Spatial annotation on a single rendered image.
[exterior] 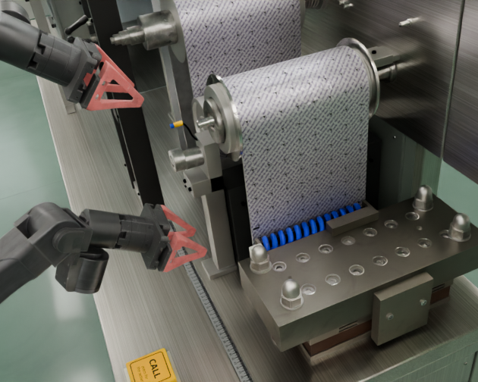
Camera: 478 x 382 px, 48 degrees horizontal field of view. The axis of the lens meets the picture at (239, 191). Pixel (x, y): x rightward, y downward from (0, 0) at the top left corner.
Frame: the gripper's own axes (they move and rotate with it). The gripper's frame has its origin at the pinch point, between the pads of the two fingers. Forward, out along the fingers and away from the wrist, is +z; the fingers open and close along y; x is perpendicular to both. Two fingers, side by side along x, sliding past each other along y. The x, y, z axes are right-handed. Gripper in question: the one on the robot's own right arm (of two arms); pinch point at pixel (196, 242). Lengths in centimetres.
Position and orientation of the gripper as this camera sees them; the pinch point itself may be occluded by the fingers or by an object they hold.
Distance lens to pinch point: 91.5
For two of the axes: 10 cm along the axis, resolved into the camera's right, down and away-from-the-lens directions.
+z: 8.4, 1.7, 5.2
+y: 3.8, 5.2, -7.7
